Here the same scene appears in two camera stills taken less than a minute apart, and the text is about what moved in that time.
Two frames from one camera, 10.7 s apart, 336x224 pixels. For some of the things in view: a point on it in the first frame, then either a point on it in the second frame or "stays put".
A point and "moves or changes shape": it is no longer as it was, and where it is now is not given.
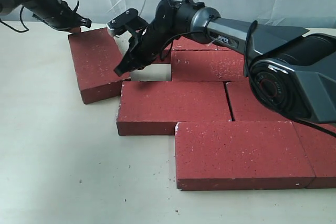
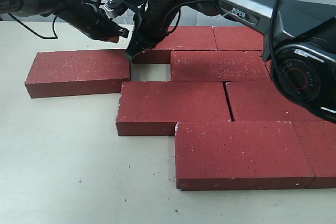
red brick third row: (245, 107) stays put
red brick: (96, 54) moves or changes shape
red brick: (229, 156) stays put
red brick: (207, 65) stays put
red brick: (153, 108) stays put
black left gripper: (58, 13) → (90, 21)
